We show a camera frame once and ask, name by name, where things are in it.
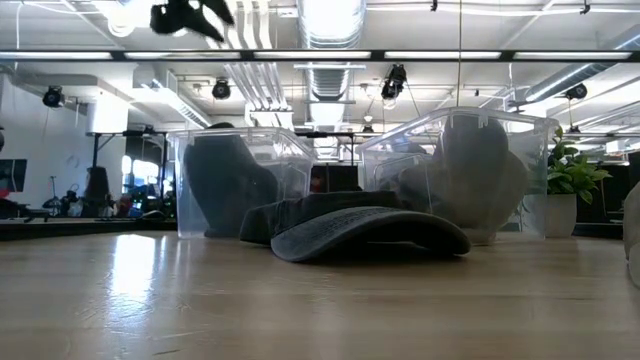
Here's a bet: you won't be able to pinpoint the clear plastic storage bin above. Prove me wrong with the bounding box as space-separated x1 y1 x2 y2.
355 105 561 247
167 126 317 240

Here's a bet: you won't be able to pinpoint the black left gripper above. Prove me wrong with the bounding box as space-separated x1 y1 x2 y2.
148 0 236 44

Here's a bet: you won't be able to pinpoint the black background table frame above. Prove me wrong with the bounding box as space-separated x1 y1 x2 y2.
84 129 170 221

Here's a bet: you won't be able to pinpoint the grey caps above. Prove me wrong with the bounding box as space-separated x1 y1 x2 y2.
397 114 530 246

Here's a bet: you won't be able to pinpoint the green potted plant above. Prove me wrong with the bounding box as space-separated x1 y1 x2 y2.
546 124 614 197

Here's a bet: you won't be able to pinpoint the black ceiling spot lamp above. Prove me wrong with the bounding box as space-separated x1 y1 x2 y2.
41 85 67 109
211 77 232 101
379 63 409 102
564 82 590 101

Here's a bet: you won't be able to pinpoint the black cabinet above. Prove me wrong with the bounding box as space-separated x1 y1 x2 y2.
574 151 640 240

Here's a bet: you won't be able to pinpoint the black frame bar with lights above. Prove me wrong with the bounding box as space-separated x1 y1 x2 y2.
0 48 640 64

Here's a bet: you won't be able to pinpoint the dark grey baseball cap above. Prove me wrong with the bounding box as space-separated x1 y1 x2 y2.
238 189 473 264
182 122 280 239

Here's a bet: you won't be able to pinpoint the light grey rounded object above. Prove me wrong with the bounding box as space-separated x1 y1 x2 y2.
622 182 640 290

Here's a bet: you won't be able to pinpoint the black monitor screen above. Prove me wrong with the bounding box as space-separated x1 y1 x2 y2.
0 158 29 194

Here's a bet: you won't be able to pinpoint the white plant pot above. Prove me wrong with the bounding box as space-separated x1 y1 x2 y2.
543 193 579 240

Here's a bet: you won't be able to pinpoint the silver ceiling air duct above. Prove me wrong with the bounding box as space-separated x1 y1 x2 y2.
295 0 368 129

